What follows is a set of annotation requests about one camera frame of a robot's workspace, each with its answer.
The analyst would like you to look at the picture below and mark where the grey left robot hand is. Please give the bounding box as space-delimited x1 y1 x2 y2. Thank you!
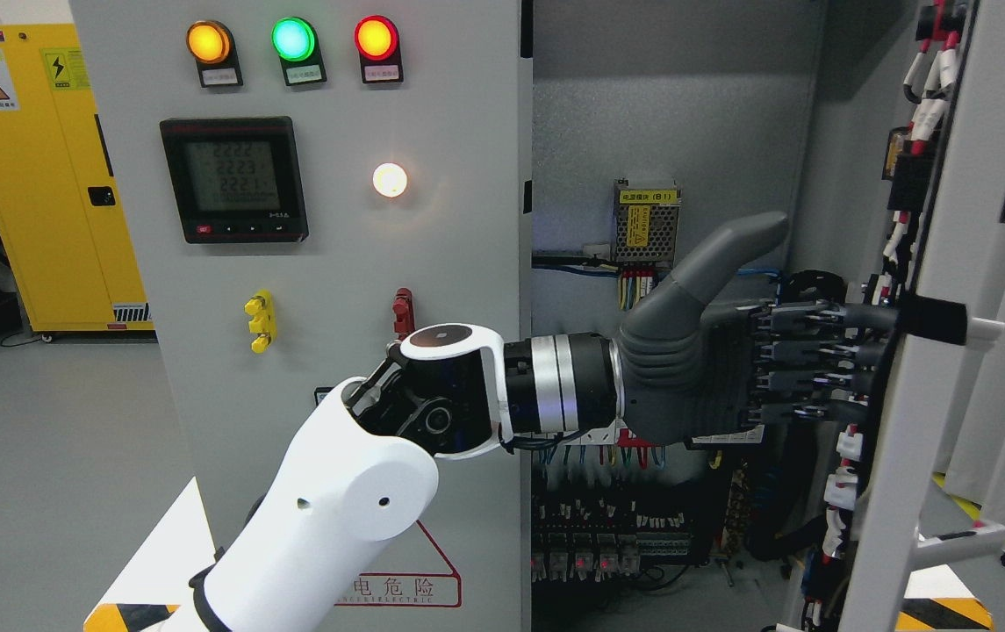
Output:
614 212 898 447

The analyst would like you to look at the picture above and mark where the grey cabinet door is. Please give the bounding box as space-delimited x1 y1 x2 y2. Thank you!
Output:
779 0 1005 632
70 1 533 631

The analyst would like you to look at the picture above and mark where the red indicator lamp left door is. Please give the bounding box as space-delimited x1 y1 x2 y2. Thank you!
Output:
354 15 405 84

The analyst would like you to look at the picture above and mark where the green indicator lamp left door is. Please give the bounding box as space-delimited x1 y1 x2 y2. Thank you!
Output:
272 17 328 87

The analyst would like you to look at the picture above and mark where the yellow indicator lamp left door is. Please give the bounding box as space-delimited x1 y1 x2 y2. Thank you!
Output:
185 20 244 89

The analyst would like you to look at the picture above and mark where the metal mesh power supply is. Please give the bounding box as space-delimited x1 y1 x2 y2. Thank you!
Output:
611 177 682 264

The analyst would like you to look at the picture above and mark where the relay terminal row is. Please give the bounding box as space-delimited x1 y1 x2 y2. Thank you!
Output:
529 493 701 585

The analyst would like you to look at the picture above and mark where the red electric hazard sticker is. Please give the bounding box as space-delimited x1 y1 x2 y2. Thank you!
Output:
336 521 463 609

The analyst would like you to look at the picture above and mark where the white indicator lamp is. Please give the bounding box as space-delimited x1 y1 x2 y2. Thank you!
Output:
372 162 409 198

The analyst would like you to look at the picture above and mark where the black digital power meter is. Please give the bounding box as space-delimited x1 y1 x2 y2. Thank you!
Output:
160 116 309 245

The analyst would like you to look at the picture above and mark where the yellow safety cabinet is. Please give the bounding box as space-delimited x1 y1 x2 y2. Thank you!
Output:
0 24 154 339

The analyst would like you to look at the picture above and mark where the white rotary switch right door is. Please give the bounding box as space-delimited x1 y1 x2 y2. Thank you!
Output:
896 293 1005 347

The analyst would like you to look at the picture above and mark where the red terminal post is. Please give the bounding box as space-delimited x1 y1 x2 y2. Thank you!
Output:
392 287 417 341

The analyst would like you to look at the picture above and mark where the silver door handle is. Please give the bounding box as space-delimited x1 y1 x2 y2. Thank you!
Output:
908 521 1005 571

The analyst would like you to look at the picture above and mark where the yellow terminal post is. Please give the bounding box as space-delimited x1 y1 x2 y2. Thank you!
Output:
244 289 278 355

